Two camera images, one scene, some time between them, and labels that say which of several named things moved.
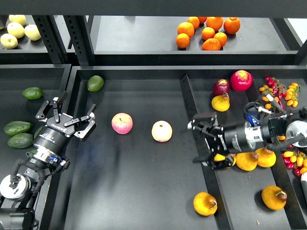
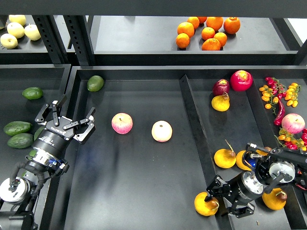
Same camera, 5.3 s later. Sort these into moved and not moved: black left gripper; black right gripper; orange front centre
Moved: black right gripper
Not moved: orange front centre; black left gripper
